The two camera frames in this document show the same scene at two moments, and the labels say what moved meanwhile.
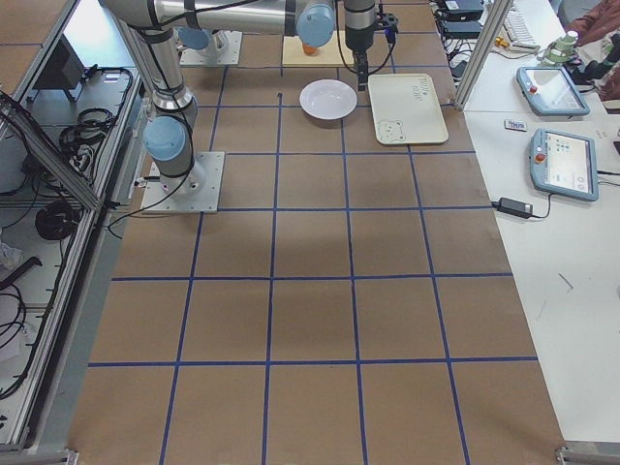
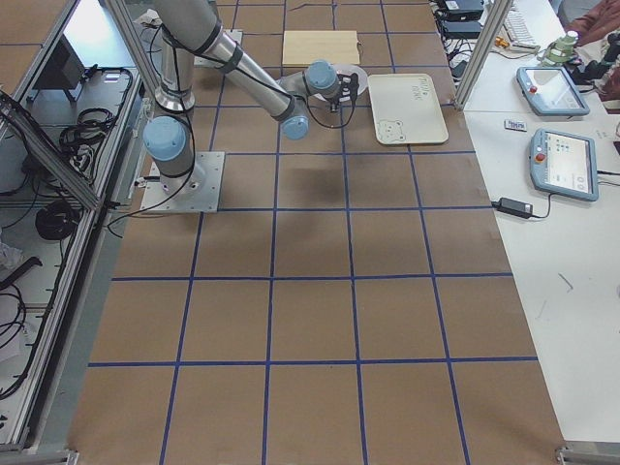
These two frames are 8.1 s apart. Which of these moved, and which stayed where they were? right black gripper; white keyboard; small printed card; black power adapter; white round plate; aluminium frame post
Moved: white round plate; right black gripper
Stayed: black power adapter; small printed card; aluminium frame post; white keyboard
